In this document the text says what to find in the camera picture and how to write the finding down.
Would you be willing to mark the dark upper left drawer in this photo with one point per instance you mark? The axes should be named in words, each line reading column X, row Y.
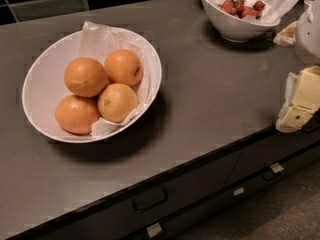
column 114, row 218

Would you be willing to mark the orange upper right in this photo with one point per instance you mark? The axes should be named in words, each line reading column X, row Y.
column 123, row 66

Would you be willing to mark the large white bowl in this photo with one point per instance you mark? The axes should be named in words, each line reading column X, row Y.
column 44, row 87

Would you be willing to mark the white drawer label tag left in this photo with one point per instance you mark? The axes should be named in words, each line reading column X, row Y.
column 154, row 231

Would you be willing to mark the orange lower right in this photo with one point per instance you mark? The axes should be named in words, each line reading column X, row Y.
column 116, row 102

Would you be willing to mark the orange lower left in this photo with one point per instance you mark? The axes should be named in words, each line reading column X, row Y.
column 77, row 114

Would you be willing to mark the dark drawer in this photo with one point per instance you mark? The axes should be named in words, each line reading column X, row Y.
column 114, row 218
column 204, row 208
column 264, row 150

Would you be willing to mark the white paper liner in bowl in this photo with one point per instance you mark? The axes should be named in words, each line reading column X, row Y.
column 98, row 41

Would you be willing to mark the red strawberries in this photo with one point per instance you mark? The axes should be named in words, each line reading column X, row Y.
column 239, row 9

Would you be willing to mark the orange upper left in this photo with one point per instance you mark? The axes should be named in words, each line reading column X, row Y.
column 85, row 77

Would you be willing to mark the white bowl with strawberries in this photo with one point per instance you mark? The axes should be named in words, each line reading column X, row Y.
column 239, row 29

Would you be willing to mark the white drawer label tag middle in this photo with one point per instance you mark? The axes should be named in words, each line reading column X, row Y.
column 238, row 191

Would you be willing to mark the dark upper right drawer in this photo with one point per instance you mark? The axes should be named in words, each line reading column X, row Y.
column 264, row 150

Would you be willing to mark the white drawer label tag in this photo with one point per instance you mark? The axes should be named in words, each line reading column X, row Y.
column 276, row 168
column 154, row 231
column 238, row 191

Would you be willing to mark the white drawer label tag right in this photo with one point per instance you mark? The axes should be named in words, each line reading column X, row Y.
column 276, row 168

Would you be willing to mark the black drawer handle left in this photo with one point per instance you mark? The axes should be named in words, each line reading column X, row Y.
column 149, row 200

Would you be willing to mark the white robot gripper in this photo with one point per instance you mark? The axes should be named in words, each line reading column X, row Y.
column 309, row 37

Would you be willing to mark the dark lower drawer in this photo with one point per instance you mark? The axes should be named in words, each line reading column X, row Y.
column 204, row 208

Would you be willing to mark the orange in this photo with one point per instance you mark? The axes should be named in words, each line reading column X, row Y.
column 123, row 66
column 116, row 102
column 85, row 77
column 77, row 114

